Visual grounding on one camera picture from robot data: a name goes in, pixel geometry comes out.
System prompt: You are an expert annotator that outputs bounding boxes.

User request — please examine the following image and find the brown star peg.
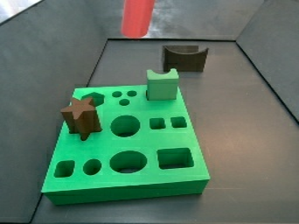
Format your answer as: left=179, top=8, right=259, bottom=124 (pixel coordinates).
left=60, top=97, right=103, bottom=141

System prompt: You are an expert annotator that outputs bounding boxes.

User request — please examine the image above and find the green concave peg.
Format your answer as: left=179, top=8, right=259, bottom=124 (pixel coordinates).
left=147, top=68, right=179, bottom=101

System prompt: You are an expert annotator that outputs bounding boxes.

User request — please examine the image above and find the black cradle fixture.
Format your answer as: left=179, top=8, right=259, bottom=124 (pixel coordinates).
left=163, top=45, right=210, bottom=72

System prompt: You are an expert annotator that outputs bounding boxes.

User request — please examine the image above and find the red oval cylinder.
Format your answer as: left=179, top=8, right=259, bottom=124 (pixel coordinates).
left=121, top=0, right=155, bottom=39

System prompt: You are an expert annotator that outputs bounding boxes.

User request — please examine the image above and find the green shape sorter block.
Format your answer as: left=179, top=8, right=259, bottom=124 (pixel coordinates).
left=41, top=85, right=211, bottom=205

